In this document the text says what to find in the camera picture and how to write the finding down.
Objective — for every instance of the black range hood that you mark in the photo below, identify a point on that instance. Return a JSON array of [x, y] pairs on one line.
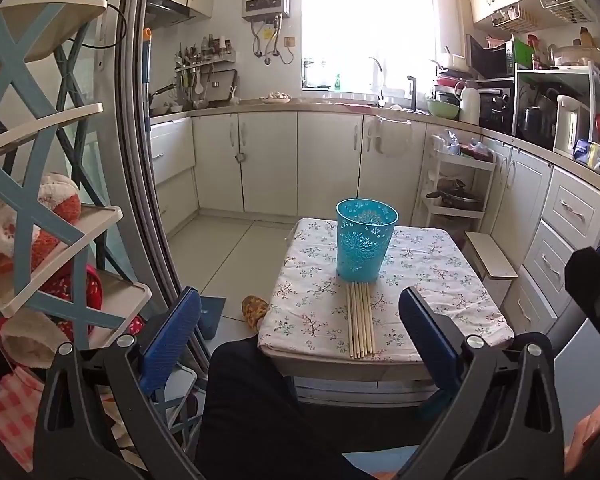
[[162, 13]]

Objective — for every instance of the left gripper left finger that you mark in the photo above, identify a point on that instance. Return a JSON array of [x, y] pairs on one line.
[[72, 438]]

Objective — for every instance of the green bowl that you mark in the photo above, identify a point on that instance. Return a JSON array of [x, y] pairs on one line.
[[443, 109]]

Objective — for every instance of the wall utensil rack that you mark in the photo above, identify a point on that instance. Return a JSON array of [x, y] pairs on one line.
[[204, 73]]

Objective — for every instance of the black microwave oven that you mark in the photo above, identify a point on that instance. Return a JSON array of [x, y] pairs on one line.
[[490, 63]]

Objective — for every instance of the yellow patterned slipper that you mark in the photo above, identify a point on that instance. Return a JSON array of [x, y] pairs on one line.
[[254, 310]]

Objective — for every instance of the small white step stool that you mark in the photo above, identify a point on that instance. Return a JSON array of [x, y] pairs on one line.
[[492, 267]]

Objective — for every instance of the floral tablecloth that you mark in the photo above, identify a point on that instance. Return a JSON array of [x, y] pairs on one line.
[[308, 314]]

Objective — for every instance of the white thermos jug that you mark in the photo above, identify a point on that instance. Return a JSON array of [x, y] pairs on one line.
[[470, 103]]

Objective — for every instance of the white rolling storage cart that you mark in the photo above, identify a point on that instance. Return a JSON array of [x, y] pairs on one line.
[[455, 184]]

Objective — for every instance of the white electric kettle pot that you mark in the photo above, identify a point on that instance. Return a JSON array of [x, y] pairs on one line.
[[572, 125]]

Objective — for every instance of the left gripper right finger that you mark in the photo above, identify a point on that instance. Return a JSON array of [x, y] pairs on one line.
[[503, 419]]

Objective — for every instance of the kitchen faucet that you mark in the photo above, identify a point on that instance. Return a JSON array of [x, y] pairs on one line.
[[381, 102]]

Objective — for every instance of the blue and white shelf rack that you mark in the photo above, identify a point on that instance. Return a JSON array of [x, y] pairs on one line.
[[59, 286]]

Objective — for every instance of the blue dustpan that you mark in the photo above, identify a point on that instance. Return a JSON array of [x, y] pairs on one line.
[[210, 316]]

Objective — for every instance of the teal perforated plastic basket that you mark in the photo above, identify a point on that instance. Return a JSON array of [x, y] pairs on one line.
[[364, 231]]

